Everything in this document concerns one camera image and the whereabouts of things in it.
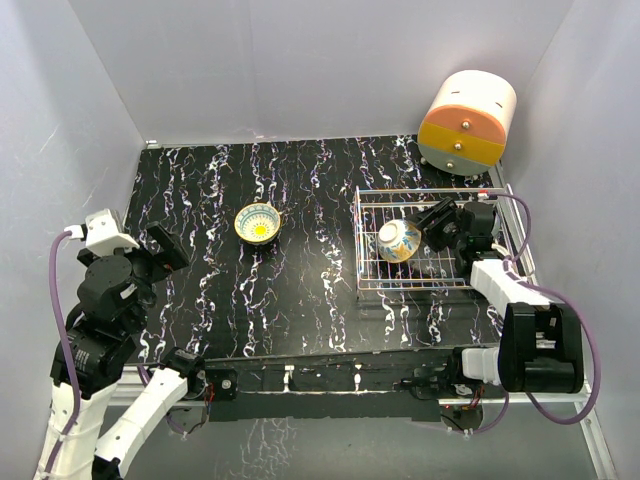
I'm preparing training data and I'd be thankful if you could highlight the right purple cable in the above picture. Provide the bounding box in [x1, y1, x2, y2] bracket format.
[414, 192, 601, 436]

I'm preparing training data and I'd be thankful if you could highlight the orange blue ornate bowl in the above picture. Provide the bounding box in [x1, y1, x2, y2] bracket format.
[376, 219, 422, 264]

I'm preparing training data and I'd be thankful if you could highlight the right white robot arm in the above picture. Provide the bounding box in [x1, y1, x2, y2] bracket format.
[409, 198, 584, 397]

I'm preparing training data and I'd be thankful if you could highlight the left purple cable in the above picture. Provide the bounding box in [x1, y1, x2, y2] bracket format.
[34, 229, 89, 480]

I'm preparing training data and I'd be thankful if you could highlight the white wire dish rack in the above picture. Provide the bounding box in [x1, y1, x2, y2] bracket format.
[353, 188, 524, 292]

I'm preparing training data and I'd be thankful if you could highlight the purple cable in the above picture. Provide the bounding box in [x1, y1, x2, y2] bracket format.
[34, 229, 89, 480]
[414, 192, 601, 436]

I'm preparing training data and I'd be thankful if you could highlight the round pastel drawer cabinet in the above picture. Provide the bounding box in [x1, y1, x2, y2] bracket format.
[417, 70, 517, 176]

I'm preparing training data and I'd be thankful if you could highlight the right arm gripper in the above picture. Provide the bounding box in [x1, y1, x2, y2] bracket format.
[406, 198, 467, 252]

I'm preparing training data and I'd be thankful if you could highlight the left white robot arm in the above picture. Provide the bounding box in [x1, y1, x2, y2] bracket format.
[34, 211, 207, 479]

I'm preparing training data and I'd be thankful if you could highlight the yellow blue mandala bowl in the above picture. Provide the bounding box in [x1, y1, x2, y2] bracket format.
[234, 203, 282, 245]

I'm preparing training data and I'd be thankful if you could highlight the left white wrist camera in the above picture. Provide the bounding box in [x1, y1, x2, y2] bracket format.
[64, 209, 140, 257]

